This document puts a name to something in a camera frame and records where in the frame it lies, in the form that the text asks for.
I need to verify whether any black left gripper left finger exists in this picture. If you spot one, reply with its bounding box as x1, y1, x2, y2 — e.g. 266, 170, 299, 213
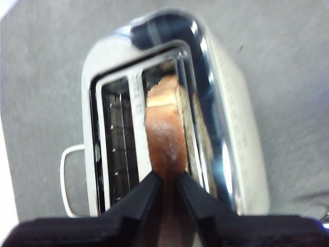
0, 171, 163, 247

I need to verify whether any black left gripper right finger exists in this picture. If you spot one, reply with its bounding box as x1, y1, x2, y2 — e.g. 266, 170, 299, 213
176, 172, 329, 247

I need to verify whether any brown-crusted bread slice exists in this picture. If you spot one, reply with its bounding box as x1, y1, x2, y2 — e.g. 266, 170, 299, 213
145, 73, 204, 247

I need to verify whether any cream toaster with chrome top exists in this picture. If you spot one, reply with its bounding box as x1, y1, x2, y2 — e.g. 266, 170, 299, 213
81, 7, 270, 217

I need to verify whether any white power cable with plug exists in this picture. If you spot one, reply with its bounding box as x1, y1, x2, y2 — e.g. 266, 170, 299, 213
59, 144, 89, 218

